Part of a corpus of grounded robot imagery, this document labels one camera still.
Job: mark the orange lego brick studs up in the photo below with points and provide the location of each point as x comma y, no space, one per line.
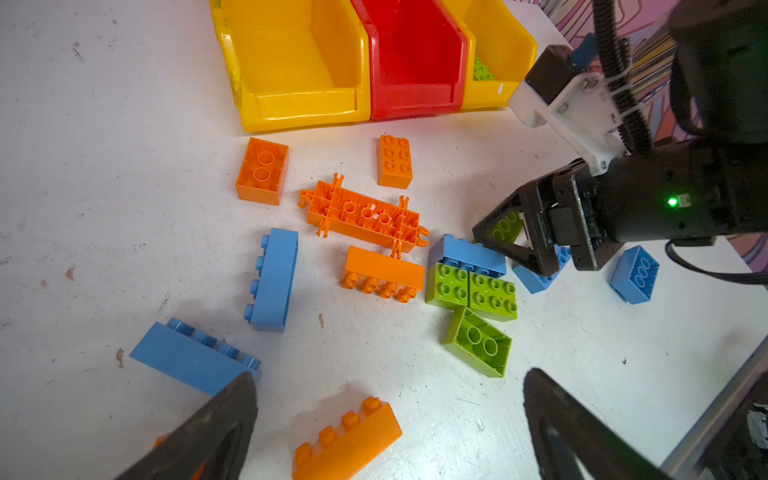
394,167

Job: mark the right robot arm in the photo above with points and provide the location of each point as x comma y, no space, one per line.
624,186

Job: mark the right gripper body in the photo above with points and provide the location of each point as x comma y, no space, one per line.
561,207

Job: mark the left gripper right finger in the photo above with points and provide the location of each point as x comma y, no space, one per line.
568,440

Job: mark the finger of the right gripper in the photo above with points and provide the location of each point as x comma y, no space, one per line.
511,203
541,258

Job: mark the red plastic bin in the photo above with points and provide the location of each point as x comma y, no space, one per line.
418,58

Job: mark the left yellow plastic bin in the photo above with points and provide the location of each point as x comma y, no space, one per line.
294,64

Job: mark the green lego brick bottom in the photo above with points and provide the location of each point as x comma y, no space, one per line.
478,343

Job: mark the blue lego brick standing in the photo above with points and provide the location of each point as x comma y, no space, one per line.
272,290

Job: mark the yellow plastic bin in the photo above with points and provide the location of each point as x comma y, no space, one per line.
501,42
294,64

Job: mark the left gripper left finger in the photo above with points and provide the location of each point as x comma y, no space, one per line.
219,433

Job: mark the orange lego brick upside down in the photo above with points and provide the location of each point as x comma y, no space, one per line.
263,172

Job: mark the orange lego chassis plate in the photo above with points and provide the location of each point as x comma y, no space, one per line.
332,208

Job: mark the green lego brick pair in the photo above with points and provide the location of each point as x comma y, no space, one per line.
490,298

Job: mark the right yellow plastic bin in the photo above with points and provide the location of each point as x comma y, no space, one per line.
501,42

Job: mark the orange lego brick on side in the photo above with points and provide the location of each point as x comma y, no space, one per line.
377,273

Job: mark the blue lego brick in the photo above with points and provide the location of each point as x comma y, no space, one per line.
635,276
272,290
462,254
535,283
193,357

